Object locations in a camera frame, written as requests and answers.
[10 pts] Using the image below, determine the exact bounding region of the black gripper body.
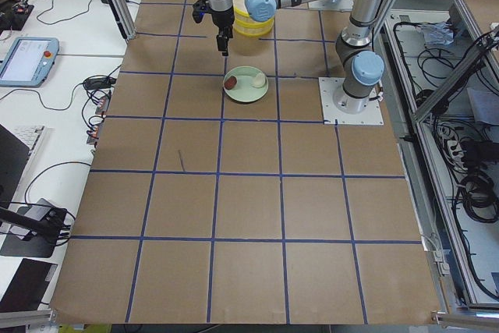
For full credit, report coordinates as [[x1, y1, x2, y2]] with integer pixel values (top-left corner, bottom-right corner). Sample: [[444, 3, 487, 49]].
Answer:
[[211, 8, 235, 30]]

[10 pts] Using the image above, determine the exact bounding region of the yellow top steamer layer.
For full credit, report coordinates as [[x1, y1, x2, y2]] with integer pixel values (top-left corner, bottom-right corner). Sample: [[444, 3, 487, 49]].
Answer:
[[232, 0, 274, 27]]

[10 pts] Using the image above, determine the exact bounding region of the yellow steamer layer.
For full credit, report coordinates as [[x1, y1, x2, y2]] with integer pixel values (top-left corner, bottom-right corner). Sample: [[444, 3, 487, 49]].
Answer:
[[233, 19, 274, 37], [232, 0, 274, 27]]

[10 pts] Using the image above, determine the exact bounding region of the white bun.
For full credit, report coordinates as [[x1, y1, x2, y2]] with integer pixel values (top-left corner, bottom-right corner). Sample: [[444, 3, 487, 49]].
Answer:
[[252, 73, 267, 88]]

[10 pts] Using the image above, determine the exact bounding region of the yellow bottom steamer layer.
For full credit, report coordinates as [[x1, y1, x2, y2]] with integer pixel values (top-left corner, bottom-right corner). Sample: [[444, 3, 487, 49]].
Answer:
[[233, 19, 274, 37]]

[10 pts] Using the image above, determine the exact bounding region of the light green plate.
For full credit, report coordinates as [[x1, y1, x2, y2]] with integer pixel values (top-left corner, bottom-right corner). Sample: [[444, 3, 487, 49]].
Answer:
[[222, 66, 268, 103]]

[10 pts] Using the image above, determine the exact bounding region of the black power adapter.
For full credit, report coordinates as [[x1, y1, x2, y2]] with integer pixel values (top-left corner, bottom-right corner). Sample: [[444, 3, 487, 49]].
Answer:
[[83, 76, 116, 90]]

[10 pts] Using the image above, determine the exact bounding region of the blue teach pendant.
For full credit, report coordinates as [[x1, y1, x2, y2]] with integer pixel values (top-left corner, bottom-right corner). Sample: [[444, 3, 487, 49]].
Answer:
[[1, 37, 59, 88]]

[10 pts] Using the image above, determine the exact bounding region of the white keyboard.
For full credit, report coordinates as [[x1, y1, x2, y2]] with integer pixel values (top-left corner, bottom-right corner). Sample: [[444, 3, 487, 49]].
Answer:
[[12, 125, 52, 171]]

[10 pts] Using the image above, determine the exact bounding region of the white power strip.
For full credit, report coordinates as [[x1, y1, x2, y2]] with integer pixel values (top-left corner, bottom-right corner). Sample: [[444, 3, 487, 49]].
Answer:
[[437, 125, 467, 173]]

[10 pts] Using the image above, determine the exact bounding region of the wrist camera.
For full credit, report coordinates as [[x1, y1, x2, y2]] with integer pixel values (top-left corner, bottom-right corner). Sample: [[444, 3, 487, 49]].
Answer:
[[192, 0, 213, 24]]

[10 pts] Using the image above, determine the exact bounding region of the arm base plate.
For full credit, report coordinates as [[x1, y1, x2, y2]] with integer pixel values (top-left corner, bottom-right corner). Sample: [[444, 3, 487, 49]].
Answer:
[[308, 0, 353, 12], [319, 77, 384, 126]]

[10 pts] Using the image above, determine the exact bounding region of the black camera stand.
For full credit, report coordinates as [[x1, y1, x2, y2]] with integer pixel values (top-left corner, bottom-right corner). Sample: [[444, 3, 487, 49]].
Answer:
[[1, 199, 76, 259]]

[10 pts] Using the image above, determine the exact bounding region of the black cable bundle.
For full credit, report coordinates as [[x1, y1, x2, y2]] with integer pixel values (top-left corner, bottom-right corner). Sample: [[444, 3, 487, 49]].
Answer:
[[451, 171, 499, 225]]

